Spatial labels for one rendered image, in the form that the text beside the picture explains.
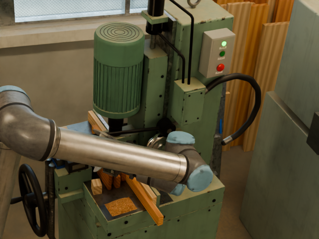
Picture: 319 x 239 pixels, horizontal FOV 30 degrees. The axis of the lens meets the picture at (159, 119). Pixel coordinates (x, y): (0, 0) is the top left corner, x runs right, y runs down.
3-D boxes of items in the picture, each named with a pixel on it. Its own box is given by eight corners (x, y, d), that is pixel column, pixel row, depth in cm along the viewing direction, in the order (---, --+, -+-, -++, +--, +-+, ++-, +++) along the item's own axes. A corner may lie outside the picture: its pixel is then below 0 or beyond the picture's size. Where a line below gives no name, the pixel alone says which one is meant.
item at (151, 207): (91, 133, 248) (91, 125, 246) (96, 131, 249) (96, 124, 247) (157, 225, 206) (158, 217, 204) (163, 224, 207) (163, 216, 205)
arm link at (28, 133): (7, 121, 144) (222, 169, 178) (1, 98, 154) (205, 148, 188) (-8, 160, 148) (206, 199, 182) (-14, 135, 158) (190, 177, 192)
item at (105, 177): (83, 152, 237) (83, 139, 233) (86, 151, 237) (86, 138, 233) (107, 190, 219) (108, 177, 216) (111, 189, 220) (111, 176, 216)
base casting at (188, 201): (56, 173, 254) (55, 157, 248) (171, 143, 278) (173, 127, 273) (97, 244, 222) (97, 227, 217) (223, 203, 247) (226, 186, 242)
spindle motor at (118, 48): (85, 99, 222) (86, 24, 204) (127, 90, 229) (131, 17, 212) (104, 124, 209) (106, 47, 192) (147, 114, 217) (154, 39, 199)
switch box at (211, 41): (197, 70, 214) (202, 31, 205) (220, 66, 218) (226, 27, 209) (206, 78, 210) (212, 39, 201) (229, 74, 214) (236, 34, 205)
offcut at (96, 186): (91, 188, 220) (91, 179, 217) (99, 187, 221) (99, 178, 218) (93, 195, 217) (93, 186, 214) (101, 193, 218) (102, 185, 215)
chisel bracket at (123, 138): (98, 148, 232) (99, 131, 227) (131, 140, 238) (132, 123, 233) (107, 159, 226) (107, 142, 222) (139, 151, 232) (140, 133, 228)
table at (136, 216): (28, 145, 247) (27, 133, 244) (94, 129, 260) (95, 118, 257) (82, 243, 205) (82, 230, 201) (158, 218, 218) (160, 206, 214)
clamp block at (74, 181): (45, 172, 230) (45, 154, 225) (78, 163, 235) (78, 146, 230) (59, 195, 219) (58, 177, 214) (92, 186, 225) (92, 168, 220)
